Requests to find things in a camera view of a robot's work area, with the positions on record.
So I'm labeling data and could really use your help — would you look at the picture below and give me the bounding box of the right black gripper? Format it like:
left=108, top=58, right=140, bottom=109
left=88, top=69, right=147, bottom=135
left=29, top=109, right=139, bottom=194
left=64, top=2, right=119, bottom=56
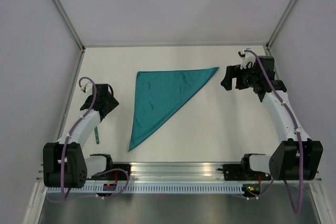
left=220, top=62, right=259, bottom=91

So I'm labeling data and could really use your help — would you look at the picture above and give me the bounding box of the knife with green handle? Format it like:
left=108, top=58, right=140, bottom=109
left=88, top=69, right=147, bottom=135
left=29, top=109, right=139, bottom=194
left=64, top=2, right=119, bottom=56
left=94, top=127, right=100, bottom=144

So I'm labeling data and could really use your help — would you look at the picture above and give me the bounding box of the teal cloth napkin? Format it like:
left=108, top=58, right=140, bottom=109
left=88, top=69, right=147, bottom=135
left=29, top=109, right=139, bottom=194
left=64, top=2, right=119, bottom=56
left=129, top=67, right=219, bottom=151

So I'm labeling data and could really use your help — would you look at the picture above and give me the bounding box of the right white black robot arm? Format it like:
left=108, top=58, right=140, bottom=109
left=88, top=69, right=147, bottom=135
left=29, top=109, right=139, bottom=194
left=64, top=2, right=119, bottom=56
left=221, top=50, right=323, bottom=180

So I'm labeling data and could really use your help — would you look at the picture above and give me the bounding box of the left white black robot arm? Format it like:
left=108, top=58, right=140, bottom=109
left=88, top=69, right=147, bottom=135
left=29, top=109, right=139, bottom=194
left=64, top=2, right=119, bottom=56
left=43, top=83, right=119, bottom=188

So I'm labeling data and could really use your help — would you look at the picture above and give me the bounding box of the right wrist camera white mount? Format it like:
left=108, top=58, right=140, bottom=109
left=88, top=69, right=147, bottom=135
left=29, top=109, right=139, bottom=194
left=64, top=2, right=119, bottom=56
left=238, top=48, right=256, bottom=69

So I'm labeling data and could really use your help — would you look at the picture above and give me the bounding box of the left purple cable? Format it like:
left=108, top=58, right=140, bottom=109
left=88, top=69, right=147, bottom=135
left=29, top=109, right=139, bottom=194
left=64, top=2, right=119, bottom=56
left=47, top=77, right=130, bottom=204

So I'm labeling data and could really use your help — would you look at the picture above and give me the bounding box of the left table edge rail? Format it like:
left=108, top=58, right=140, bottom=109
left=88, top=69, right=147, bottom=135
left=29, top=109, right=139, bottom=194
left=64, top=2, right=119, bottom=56
left=51, top=47, right=87, bottom=143

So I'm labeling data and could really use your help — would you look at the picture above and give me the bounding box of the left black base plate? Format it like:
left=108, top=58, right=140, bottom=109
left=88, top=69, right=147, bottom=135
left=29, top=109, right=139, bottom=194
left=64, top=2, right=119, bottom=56
left=89, top=163, right=131, bottom=181

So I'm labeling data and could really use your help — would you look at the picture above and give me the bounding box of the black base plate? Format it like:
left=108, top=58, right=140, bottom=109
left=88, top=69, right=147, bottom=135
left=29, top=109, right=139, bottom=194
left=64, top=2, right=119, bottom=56
left=89, top=163, right=131, bottom=181
left=217, top=164, right=271, bottom=182

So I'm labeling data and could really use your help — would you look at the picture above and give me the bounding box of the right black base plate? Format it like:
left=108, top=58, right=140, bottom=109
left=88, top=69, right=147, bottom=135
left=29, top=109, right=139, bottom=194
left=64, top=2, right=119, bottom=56
left=217, top=164, right=271, bottom=182

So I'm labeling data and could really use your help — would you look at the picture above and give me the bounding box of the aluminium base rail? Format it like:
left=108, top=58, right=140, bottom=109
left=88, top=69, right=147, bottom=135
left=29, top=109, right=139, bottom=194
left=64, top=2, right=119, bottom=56
left=36, top=161, right=322, bottom=183

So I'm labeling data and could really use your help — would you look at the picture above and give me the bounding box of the white slotted cable duct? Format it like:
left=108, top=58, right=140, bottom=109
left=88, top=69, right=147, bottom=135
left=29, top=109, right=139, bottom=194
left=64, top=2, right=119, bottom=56
left=46, top=183, right=244, bottom=195

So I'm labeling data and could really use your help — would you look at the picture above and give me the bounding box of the right aluminium frame post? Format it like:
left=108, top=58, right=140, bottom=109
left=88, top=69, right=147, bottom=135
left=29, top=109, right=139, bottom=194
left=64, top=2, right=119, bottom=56
left=265, top=0, right=299, bottom=50

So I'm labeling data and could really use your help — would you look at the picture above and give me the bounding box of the aluminium frame post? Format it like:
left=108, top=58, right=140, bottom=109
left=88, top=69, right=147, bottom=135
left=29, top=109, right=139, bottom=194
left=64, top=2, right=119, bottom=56
left=51, top=0, right=85, bottom=52
left=265, top=0, right=299, bottom=50

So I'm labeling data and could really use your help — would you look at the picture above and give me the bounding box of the left aluminium frame post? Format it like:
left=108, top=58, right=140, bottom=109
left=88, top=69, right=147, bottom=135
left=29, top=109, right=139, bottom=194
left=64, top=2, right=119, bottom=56
left=51, top=0, right=85, bottom=52

